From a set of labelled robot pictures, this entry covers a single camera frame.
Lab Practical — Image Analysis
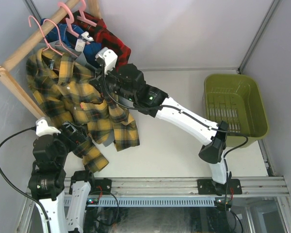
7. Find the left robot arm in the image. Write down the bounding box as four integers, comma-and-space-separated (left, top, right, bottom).
29, 117, 97, 233

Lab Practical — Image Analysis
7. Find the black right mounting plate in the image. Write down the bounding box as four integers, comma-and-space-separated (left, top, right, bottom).
197, 179, 243, 196

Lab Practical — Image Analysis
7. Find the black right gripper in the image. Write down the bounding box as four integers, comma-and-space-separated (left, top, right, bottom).
88, 64, 135, 104

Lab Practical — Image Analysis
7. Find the black left camera cable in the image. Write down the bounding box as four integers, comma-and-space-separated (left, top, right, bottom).
0, 126, 50, 221

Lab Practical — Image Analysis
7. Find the green plastic basket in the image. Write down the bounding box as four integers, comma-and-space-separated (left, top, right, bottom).
203, 74, 269, 147

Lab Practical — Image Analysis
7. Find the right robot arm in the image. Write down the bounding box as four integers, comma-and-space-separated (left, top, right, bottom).
89, 64, 231, 194

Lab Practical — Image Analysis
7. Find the pink wire hanger grey shirt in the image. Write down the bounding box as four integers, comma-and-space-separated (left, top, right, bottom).
46, 23, 92, 54

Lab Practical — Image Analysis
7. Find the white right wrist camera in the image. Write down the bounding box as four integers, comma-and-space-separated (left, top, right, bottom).
95, 47, 118, 74

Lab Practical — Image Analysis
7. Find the black mounting plate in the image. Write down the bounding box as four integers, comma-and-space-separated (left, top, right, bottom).
197, 179, 243, 196
89, 178, 112, 195

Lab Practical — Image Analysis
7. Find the white paper price tag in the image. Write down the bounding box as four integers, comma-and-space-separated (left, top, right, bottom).
75, 38, 86, 52

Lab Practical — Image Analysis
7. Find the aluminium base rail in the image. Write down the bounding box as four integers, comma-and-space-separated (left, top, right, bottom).
26, 176, 290, 198

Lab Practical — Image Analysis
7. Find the pink plastic hanger blue shirt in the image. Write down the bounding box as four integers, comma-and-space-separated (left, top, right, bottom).
57, 1, 88, 38

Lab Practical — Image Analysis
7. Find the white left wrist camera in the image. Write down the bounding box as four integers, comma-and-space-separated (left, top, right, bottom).
35, 117, 61, 137

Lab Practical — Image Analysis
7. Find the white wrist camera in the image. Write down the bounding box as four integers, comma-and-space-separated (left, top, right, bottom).
95, 47, 118, 74
35, 117, 61, 137

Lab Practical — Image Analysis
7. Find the yellow plaid shirt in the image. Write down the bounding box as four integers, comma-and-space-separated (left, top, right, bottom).
26, 49, 140, 173

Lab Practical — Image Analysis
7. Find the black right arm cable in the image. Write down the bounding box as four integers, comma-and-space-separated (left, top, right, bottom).
100, 60, 249, 170

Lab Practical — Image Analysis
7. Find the red plaid shirt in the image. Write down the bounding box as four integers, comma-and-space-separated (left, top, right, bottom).
73, 11, 131, 70

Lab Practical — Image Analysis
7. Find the blue plaid shirt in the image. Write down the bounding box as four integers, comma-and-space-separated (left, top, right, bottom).
45, 23, 102, 68

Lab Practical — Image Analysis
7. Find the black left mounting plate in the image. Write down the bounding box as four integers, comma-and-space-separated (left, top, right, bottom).
89, 178, 112, 195

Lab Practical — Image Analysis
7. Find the grey slotted cable duct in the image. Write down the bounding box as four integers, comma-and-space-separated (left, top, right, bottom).
63, 196, 220, 208

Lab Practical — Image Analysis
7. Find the wooden clothes rack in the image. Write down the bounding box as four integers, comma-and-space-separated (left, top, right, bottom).
0, 0, 101, 119

